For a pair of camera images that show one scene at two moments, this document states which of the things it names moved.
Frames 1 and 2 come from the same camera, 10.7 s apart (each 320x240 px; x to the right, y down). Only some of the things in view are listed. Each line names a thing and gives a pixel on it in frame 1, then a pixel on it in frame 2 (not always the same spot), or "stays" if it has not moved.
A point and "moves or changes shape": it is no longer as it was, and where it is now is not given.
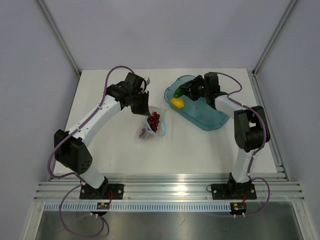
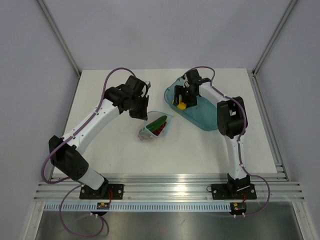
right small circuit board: x=238 y=208 stays
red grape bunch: x=153 y=120 → x=157 y=132
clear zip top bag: x=161 y=128 moves or changes shape
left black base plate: x=106 y=191 stays
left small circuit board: x=103 y=205 stays
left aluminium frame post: x=61 y=36 stays
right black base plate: x=233 y=191 stays
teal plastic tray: x=202 y=111 stays
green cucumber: x=179 y=92 moves or changes shape
